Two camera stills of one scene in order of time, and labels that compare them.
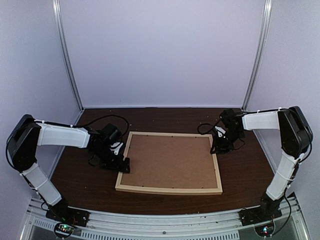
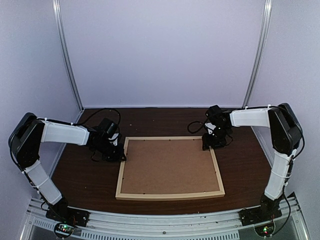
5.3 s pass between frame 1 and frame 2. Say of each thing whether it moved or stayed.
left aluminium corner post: stayed
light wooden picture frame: moved
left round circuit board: stayed
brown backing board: stayed
